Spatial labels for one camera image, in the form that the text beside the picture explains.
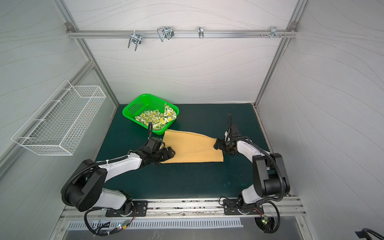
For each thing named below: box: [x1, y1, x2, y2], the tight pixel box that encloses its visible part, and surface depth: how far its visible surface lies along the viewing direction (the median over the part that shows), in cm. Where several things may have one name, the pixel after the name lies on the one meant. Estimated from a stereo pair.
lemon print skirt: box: [134, 103, 177, 130], surface depth 106 cm
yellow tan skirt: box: [160, 129, 224, 164], surface depth 95 cm
